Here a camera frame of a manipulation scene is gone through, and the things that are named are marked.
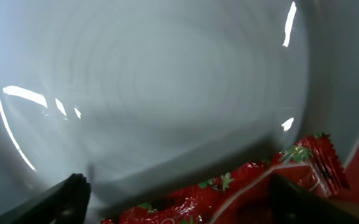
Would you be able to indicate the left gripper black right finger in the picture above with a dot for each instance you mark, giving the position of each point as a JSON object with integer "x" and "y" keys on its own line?
{"x": 291, "y": 203}

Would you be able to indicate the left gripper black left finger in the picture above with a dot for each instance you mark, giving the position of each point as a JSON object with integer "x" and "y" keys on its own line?
{"x": 66, "y": 202}

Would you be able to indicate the red strawberry cake wrapper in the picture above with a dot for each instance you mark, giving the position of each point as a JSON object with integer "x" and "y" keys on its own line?
{"x": 311, "y": 163}

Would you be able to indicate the large light blue plate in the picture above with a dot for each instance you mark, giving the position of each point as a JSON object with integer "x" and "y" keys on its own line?
{"x": 142, "y": 96}

